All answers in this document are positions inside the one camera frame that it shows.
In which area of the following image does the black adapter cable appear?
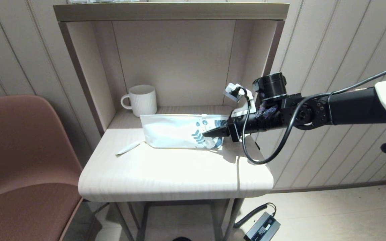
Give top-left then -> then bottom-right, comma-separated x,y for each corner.
234,203 -> 276,229

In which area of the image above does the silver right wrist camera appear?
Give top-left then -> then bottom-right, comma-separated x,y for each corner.
224,83 -> 247,102

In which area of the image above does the brown pink chair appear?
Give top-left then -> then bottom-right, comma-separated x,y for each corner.
0,95 -> 93,241

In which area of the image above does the white floral zipper pouch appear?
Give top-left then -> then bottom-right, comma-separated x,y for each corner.
140,114 -> 230,150

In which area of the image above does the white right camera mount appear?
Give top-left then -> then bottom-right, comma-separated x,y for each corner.
231,88 -> 257,117

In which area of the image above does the grey power adapter box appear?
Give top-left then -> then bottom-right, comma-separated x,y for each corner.
244,212 -> 280,241

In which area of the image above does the light wooden desk with hutch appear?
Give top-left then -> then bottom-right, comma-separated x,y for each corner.
53,3 -> 290,241

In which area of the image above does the white ribbed mug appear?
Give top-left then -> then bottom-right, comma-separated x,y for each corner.
121,85 -> 157,117

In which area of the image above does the black right camera cable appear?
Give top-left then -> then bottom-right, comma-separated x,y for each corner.
235,64 -> 386,165

